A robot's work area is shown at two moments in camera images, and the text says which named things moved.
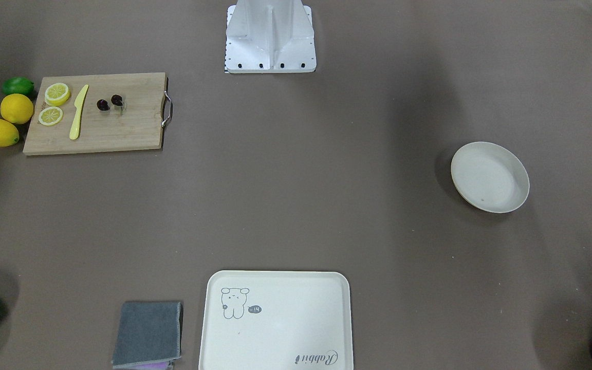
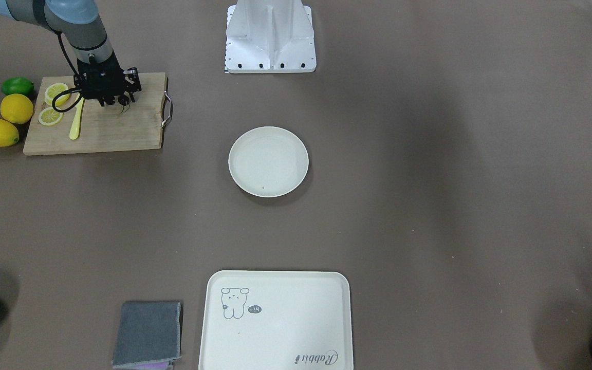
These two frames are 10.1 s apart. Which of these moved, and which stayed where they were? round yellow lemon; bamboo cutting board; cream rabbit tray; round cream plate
Moved: round cream plate
Stayed: cream rabbit tray; bamboo cutting board; round yellow lemon
